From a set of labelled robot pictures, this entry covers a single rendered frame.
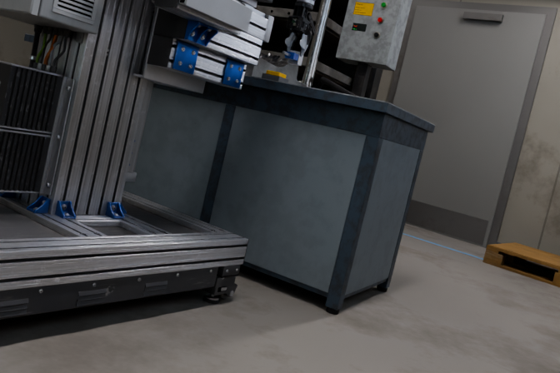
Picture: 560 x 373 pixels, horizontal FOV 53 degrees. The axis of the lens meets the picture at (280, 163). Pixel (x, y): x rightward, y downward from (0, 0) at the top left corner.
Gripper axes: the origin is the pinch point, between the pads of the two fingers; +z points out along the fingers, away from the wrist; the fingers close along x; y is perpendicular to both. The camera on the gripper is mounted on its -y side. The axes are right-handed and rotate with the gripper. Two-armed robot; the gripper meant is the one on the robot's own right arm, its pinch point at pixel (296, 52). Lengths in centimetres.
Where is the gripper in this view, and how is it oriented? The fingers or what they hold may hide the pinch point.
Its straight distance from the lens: 244.5
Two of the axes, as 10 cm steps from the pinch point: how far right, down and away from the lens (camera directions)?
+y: -4.7, -0.6, -8.8
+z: -2.3, 9.7, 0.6
